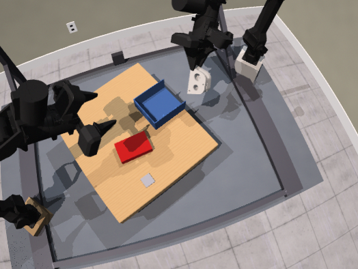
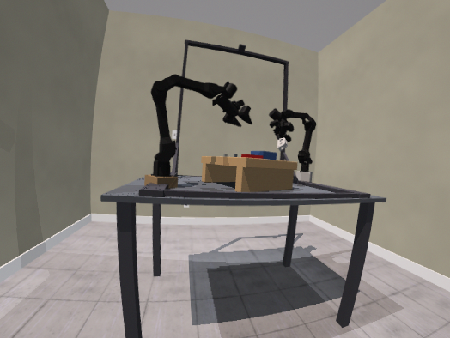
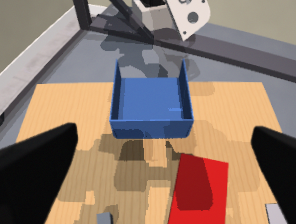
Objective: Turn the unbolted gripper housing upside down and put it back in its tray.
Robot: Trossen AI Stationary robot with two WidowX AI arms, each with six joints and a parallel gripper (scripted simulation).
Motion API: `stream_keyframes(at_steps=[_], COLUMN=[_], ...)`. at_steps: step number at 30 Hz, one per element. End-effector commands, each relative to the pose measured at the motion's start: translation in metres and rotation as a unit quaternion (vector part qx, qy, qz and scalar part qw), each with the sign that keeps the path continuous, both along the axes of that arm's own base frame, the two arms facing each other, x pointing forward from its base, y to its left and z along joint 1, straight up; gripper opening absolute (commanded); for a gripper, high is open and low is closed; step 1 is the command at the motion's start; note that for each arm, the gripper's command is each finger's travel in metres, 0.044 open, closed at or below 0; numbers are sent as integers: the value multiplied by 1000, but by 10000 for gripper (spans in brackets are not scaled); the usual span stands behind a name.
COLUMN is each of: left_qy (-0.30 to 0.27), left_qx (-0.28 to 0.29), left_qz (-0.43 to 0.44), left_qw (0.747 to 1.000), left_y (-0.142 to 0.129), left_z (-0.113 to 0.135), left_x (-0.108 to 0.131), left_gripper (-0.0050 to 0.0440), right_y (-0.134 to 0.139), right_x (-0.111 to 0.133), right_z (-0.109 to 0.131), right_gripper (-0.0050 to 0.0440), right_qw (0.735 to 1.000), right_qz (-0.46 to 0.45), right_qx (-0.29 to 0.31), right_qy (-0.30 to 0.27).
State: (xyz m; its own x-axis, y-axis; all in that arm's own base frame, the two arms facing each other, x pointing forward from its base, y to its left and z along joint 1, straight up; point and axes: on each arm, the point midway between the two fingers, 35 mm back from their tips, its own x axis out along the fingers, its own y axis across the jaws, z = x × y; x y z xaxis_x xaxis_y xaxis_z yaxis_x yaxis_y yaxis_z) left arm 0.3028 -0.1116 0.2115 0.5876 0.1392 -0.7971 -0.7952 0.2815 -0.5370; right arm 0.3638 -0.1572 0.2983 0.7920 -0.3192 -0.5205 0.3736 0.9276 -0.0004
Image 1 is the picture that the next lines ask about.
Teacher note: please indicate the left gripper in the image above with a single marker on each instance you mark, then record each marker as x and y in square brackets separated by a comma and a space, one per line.
[202, 48]

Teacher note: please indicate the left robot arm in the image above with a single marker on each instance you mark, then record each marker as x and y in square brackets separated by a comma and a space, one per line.
[254, 38]

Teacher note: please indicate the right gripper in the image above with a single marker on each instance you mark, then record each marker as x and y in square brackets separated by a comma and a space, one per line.
[89, 135]

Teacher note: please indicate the blue open-top tray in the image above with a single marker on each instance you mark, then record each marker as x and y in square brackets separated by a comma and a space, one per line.
[158, 105]

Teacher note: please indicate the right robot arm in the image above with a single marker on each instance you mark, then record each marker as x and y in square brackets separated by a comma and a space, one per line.
[27, 125]

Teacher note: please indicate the black metal overhead frame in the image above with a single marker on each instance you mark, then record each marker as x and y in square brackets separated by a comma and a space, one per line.
[12, 72]

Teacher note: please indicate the red block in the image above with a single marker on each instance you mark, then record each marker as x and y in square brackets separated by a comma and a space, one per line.
[133, 147]

